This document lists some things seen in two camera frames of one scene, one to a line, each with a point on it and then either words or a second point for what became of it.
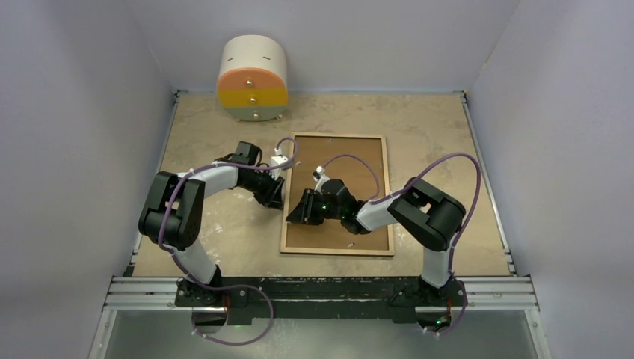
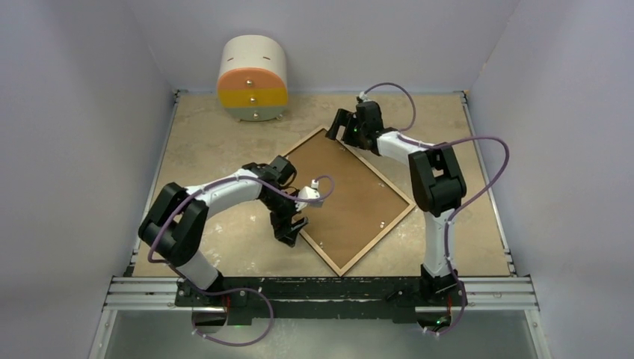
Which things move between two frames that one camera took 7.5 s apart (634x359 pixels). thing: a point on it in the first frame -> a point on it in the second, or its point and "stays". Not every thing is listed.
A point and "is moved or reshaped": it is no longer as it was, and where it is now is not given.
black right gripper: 304,212 -> 346,119
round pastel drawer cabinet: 253,82 stays
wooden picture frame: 296,250 is moved or reshaped
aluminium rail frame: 127,292 stays
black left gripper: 272,197 -> 284,228
